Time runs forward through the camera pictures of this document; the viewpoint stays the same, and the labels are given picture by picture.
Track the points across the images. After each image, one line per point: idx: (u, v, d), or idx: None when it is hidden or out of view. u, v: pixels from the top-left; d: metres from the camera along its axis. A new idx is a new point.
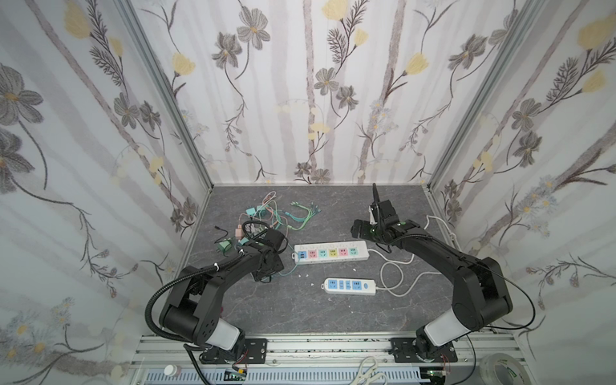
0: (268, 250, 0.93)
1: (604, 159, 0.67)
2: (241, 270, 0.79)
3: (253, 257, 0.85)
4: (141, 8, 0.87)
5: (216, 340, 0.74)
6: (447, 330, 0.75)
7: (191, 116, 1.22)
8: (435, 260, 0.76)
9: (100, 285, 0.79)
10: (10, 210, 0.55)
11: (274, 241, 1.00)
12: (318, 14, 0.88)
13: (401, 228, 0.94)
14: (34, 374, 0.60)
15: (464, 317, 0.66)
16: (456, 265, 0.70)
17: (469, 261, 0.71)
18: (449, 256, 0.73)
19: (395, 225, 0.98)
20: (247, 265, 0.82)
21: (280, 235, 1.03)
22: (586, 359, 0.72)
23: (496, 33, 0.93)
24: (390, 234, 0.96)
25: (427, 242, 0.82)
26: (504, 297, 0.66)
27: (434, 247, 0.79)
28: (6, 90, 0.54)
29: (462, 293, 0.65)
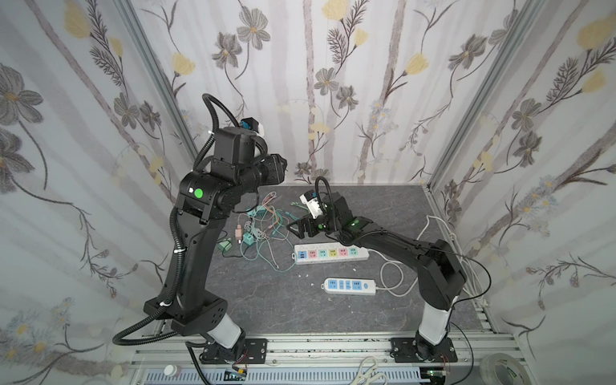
0: (217, 198, 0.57)
1: (604, 159, 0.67)
2: (196, 280, 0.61)
3: (198, 245, 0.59)
4: (141, 8, 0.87)
5: (218, 333, 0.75)
6: (433, 321, 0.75)
7: (191, 116, 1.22)
8: (396, 253, 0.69)
9: (100, 285, 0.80)
10: (11, 210, 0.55)
11: (231, 167, 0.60)
12: (318, 14, 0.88)
13: (357, 228, 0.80)
14: (34, 374, 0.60)
15: (432, 300, 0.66)
16: (415, 253, 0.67)
17: (425, 248, 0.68)
18: (407, 245, 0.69)
19: (350, 227, 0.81)
20: (197, 263, 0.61)
21: (236, 144, 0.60)
22: (587, 359, 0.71)
23: (496, 33, 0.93)
24: (347, 236, 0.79)
25: (385, 236, 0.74)
26: (459, 272, 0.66)
27: (392, 239, 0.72)
28: (6, 90, 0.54)
29: (427, 281, 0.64)
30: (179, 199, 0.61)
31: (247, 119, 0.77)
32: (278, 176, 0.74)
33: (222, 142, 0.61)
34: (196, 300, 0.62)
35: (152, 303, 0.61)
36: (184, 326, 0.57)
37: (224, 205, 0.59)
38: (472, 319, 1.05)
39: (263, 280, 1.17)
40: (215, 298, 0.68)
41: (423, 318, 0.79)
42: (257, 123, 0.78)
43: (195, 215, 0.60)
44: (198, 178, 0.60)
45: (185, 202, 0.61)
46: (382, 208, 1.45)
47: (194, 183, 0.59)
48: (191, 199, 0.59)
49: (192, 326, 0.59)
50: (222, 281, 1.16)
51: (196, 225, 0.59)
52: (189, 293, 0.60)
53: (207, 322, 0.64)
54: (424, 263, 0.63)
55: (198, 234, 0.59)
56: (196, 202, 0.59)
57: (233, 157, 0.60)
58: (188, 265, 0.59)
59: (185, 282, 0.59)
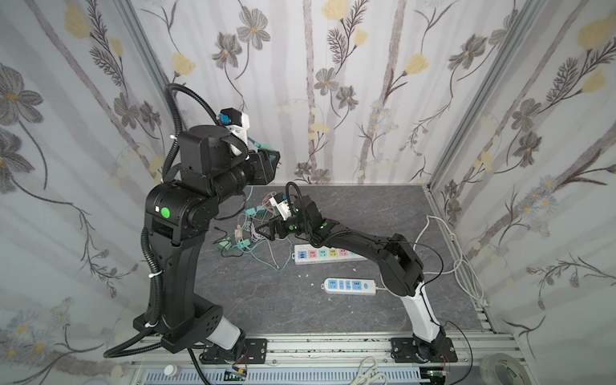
0: (187, 216, 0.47)
1: (604, 159, 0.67)
2: (180, 297, 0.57)
3: (175, 267, 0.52)
4: (141, 8, 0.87)
5: (217, 337, 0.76)
6: (415, 314, 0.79)
7: (191, 117, 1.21)
8: (359, 249, 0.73)
9: (100, 284, 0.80)
10: (11, 210, 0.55)
11: (202, 176, 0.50)
12: (318, 15, 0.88)
13: (325, 228, 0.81)
14: (34, 374, 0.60)
15: (395, 288, 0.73)
16: (375, 249, 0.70)
17: (384, 242, 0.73)
18: (368, 242, 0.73)
19: (319, 229, 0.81)
20: (179, 282, 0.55)
21: (203, 150, 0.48)
22: (587, 359, 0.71)
23: (496, 33, 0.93)
24: (318, 238, 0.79)
25: (350, 236, 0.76)
26: (416, 261, 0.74)
27: (356, 238, 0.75)
28: (6, 90, 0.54)
29: (386, 272, 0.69)
30: (147, 217, 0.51)
31: (225, 110, 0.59)
32: (267, 177, 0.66)
33: (187, 147, 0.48)
34: (184, 315, 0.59)
35: (141, 320, 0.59)
36: (173, 346, 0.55)
37: (198, 223, 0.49)
38: (472, 319, 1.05)
39: (263, 280, 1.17)
40: (210, 305, 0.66)
41: (411, 317, 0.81)
42: (238, 112, 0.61)
43: (168, 235, 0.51)
44: (164, 192, 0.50)
45: (154, 220, 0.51)
46: (382, 208, 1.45)
47: (160, 200, 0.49)
48: (160, 218, 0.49)
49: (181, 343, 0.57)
50: (222, 281, 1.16)
51: (168, 247, 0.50)
52: (174, 312, 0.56)
53: (201, 331, 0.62)
54: (382, 256, 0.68)
55: (172, 257, 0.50)
56: (165, 223, 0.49)
57: (202, 165, 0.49)
58: (168, 286, 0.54)
59: (168, 303, 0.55)
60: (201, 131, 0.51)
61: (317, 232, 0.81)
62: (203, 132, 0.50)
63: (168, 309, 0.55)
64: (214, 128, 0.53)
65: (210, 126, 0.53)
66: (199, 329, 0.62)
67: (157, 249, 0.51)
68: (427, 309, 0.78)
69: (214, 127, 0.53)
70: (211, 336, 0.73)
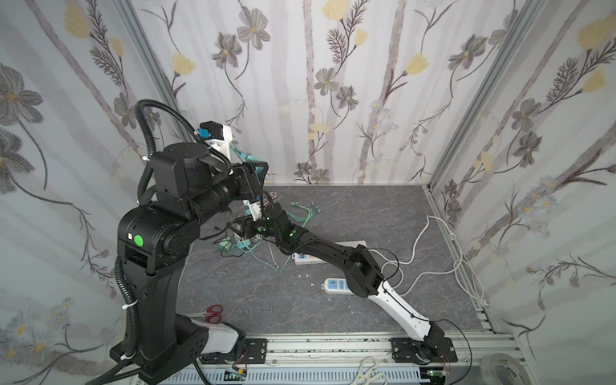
0: (162, 244, 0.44)
1: (604, 159, 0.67)
2: (160, 326, 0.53)
3: (151, 296, 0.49)
4: (141, 8, 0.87)
5: (212, 346, 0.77)
6: (395, 314, 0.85)
7: (191, 117, 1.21)
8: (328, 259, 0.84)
9: (99, 284, 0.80)
10: (11, 210, 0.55)
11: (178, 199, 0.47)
12: (318, 15, 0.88)
13: (297, 237, 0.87)
14: (34, 374, 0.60)
15: (356, 289, 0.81)
16: (342, 260, 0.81)
17: (348, 252, 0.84)
18: (335, 253, 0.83)
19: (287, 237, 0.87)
20: (158, 310, 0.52)
21: (176, 173, 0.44)
22: (586, 359, 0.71)
23: (495, 33, 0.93)
24: (285, 247, 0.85)
25: (318, 247, 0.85)
26: (375, 267, 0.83)
27: (324, 249, 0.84)
28: (6, 90, 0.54)
29: (351, 278, 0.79)
30: (119, 245, 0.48)
31: None
32: (253, 191, 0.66)
33: (160, 169, 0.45)
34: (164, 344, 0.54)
35: (118, 350, 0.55)
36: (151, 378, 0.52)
37: (174, 251, 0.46)
38: (472, 319, 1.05)
39: (263, 280, 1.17)
40: (194, 330, 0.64)
41: (396, 320, 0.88)
42: (216, 124, 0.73)
43: (141, 263, 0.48)
44: (139, 216, 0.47)
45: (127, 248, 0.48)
46: (382, 208, 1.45)
47: (132, 226, 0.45)
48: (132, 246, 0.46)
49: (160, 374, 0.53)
50: (222, 281, 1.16)
51: (143, 277, 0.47)
52: (151, 342, 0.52)
53: (185, 357, 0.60)
54: (347, 265, 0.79)
55: (148, 286, 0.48)
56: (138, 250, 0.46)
57: (177, 189, 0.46)
58: (145, 316, 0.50)
59: (144, 333, 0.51)
60: (177, 148, 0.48)
61: (285, 239, 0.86)
62: (179, 151, 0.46)
63: (146, 338, 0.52)
64: (192, 145, 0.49)
65: (187, 143, 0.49)
66: (181, 355, 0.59)
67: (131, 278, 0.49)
68: (403, 306, 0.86)
69: (192, 145, 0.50)
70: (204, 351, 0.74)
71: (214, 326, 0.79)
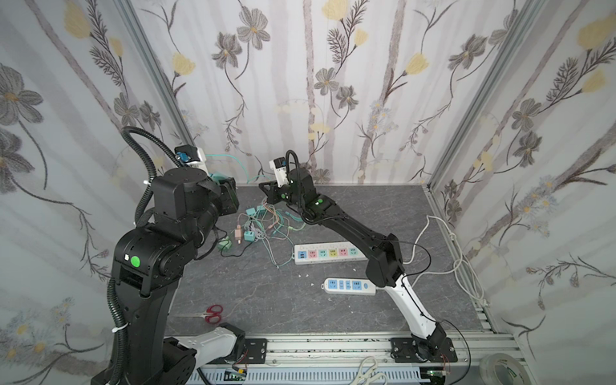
0: (159, 265, 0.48)
1: (604, 159, 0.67)
2: (148, 351, 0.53)
3: (141, 319, 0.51)
4: (141, 8, 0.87)
5: (208, 357, 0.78)
6: (404, 308, 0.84)
7: (191, 117, 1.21)
8: (353, 240, 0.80)
9: (99, 284, 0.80)
10: (10, 210, 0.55)
11: (174, 220, 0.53)
12: (318, 14, 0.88)
13: (321, 208, 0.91)
14: (34, 374, 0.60)
15: (374, 278, 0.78)
16: (366, 244, 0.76)
17: (375, 241, 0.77)
18: (362, 235, 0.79)
19: (313, 204, 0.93)
20: (147, 335, 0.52)
21: (178, 196, 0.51)
22: (586, 359, 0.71)
23: (495, 33, 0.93)
24: (311, 215, 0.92)
25: (342, 223, 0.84)
26: (398, 259, 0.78)
27: (349, 225, 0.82)
28: (6, 90, 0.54)
29: (374, 267, 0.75)
30: (114, 268, 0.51)
31: (184, 149, 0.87)
32: (233, 206, 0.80)
33: (163, 192, 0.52)
34: (151, 370, 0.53)
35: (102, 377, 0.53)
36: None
37: (171, 272, 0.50)
38: (472, 319, 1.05)
39: (263, 280, 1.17)
40: (181, 356, 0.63)
41: (403, 314, 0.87)
42: (195, 150, 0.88)
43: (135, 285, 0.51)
44: (136, 238, 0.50)
45: (123, 269, 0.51)
46: (382, 208, 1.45)
47: (130, 248, 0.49)
48: (128, 269, 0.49)
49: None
50: (222, 281, 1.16)
51: (136, 298, 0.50)
52: (138, 368, 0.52)
53: (172, 384, 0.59)
54: (372, 250, 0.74)
55: (139, 310, 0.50)
56: (134, 272, 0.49)
57: (177, 210, 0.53)
58: (134, 340, 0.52)
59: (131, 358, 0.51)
60: (176, 175, 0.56)
61: (309, 206, 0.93)
62: (178, 178, 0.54)
63: (133, 364, 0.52)
64: (191, 171, 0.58)
65: (186, 171, 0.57)
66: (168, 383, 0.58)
67: (123, 300, 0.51)
68: (415, 302, 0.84)
69: (190, 171, 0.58)
70: (200, 364, 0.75)
71: (205, 340, 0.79)
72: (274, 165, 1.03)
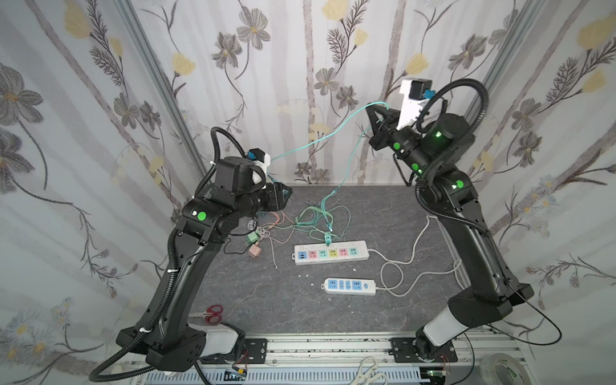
0: (218, 224, 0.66)
1: (604, 159, 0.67)
2: (183, 305, 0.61)
3: (193, 266, 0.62)
4: (141, 8, 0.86)
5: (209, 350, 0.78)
6: (444, 327, 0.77)
7: (191, 116, 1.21)
8: (472, 263, 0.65)
9: (100, 285, 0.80)
10: (11, 210, 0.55)
11: (231, 194, 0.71)
12: (318, 15, 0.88)
13: (455, 200, 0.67)
14: (34, 374, 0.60)
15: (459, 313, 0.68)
16: (496, 293, 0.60)
17: (509, 293, 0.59)
18: (496, 274, 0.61)
19: (447, 186, 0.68)
20: (188, 286, 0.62)
21: (233, 174, 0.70)
22: (586, 359, 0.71)
23: (496, 33, 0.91)
24: (436, 197, 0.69)
25: (479, 239, 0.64)
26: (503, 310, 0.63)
27: (484, 251, 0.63)
28: (6, 90, 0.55)
29: (481, 309, 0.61)
30: (180, 220, 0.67)
31: (253, 151, 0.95)
32: (277, 204, 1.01)
33: (223, 172, 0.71)
34: (178, 328, 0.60)
35: (129, 332, 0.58)
36: (162, 357, 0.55)
37: (223, 229, 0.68)
38: None
39: (263, 280, 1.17)
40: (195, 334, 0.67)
41: (437, 326, 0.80)
42: (261, 152, 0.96)
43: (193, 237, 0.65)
44: (199, 204, 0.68)
45: (186, 224, 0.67)
46: (382, 208, 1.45)
47: (196, 208, 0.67)
48: (192, 221, 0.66)
49: (168, 359, 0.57)
50: (222, 282, 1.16)
51: (193, 246, 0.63)
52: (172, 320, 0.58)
53: (184, 358, 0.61)
54: (498, 302, 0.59)
55: (195, 256, 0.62)
56: (196, 224, 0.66)
57: (231, 184, 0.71)
58: (178, 287, 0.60)
59: (169, 308, 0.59)
60: (234, 160, 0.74)
61: (439, 184, 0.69)
62: (236, 161, 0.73)
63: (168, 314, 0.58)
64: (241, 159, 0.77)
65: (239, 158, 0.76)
66: (184, 353, 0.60)
67: (180, 249, 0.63)
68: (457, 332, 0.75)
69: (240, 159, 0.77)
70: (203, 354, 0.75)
71: (213, 330, 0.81)
72: (411, 94, 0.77)
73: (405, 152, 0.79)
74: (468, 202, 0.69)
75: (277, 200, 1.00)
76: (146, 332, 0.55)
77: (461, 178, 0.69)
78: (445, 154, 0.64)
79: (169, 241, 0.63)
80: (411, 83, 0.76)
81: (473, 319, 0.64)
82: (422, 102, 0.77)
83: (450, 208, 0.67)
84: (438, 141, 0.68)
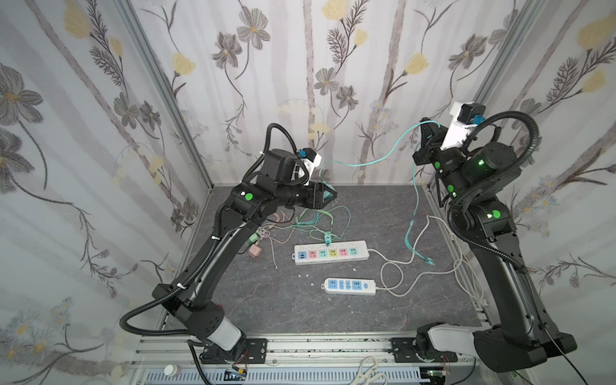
0: (260, 207, 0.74)
1: (604, 159, 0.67)
2: (214, 273, 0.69)
3: (233, 239, 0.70)
4: (141, 8, 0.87)
5: (216, 337, 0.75)
6: (457, 342, 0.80)
7: (191, 117, 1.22)
8: (503, 300, 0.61)
9: (100, 285, 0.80)
10: (11, 210, 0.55)
11: (274, 182, 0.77)
12: (318, 15, 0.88)
13: (488, 232, 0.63)
14: (33, 374, 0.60)
15: (487, 354, 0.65)
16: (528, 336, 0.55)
17: (545, 340, 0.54)
18: (530, 314, 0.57)
19: (481, 215, 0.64)
20: (223, 257, 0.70)
21: (280, 164, 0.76)
22: (587, 359, 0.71)
23: (496, 33, 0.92)
24: (468, 224, 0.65)
25: (512, 274, 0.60)
26: None
27: (518, 289, 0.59)
28: (6, 90, 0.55)
29: (508, 351, 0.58)
30: (228, 197, 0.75)
31: (306, 149, 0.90)
32: (316, 203, 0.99)
33: (270, 160, 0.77)
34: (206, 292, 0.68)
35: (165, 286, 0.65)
36: (190, 314, 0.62)
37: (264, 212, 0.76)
38: (472, 319, 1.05)
39: (263, 280, 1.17)
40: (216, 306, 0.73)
41: (444, 334, 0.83)
42: (314, 154, 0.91)
43: (238, 212, 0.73)
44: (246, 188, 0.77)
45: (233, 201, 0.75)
46: (382, 208, 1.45)
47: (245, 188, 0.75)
48: (240, 200, 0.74)
49: (194, 318, 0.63)
50: (222, 282, 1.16)
51: (237, 221, 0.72)
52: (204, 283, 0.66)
53: (205, 326, 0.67)
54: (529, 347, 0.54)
55: (237, 230, 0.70)
56: (242, 204, 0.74)
57: (276, 174, 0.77)
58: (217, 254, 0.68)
59: (205, 271, 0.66)
60: (281, 151, 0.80)
61: (474, 212, 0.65)
62: (282, 153, 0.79)
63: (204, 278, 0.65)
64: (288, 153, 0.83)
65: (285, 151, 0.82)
66: (205, 319, 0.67)
67: (226, 221, 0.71)
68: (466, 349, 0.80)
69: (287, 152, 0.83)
70: (210, 338, 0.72)
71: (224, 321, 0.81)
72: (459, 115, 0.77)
73: (443, 173, 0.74)
74: (505, 234, 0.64)
75: (317, 201, 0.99)
76: (182, 287, 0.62)
77: (499, 208, 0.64)
78: (485, 183, 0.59)
79: (217, 212, 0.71)
80: (463, 105, 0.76)
81: (500, 365, 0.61)
82: (470, 126, 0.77)
83: (483, 237, 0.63)
84: (478, 168, 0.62)
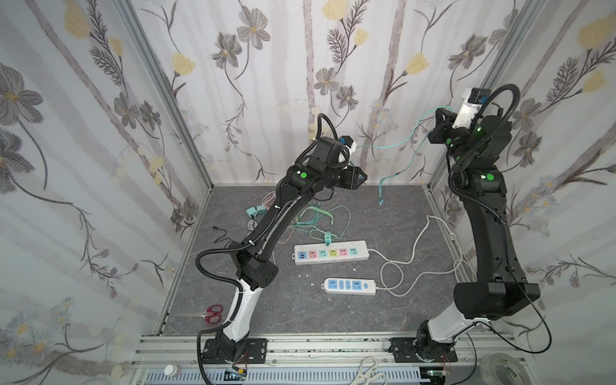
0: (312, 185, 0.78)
1: (604, 159, 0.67)
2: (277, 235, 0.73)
3: (292, 209, 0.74)
4: (141, 8, 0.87)
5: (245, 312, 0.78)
6: (447, 319, 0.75)
7: (191, 116, 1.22)
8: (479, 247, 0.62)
9: (100, 285, 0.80)
10: (11, 210, 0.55)
11: (324, 164, 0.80)
12: (318, 14, 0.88)
13: (480, 188, 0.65)
14: (34, 374, 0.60)
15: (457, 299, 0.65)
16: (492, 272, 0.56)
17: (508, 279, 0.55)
18: (500, 257, 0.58)
19: (476, 175, 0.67)
20: (284, 223, 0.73)
21: (330, 151, 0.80)
22: (587, 359, 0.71)
23: (496, 33, 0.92)
24: (463, 183, 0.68)
25: (492, 224, 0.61)
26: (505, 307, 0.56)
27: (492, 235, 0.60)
28: (6, 90, 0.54)
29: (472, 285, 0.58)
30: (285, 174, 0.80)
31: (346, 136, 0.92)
32: (352, 183, 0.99)
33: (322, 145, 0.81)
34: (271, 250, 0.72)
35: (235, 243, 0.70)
36: (259, 265, 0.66)
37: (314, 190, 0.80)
38: None
39: None
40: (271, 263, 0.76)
41: (441, 318, 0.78)
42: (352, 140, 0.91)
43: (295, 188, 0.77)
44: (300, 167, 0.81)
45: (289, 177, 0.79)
46: (382, 208, 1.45)
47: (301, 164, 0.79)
48: (295, 178, 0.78)
49: (261, 269, 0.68)
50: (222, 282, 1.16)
51: (293, 195, 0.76)
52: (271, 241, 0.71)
53: (267, 275, 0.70)
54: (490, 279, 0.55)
55: (294, 201, 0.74)
56: (297, 180, 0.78)
57: (325, 157, 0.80)
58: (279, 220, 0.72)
59: (270, 233, 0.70)
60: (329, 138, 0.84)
61: (470, 173, 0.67)
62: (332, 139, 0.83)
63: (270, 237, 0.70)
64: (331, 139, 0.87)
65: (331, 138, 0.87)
66: (267, 269, 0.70)
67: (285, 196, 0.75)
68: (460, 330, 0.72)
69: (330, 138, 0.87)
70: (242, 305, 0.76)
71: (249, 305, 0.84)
72: (468, 97, 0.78)
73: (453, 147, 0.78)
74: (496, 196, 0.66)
75: (354, 182, 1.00)
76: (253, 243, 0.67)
77: (493, 173, 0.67)
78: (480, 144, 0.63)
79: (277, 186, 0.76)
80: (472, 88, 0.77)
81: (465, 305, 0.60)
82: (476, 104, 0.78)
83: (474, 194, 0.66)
84: (478, 135, 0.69)
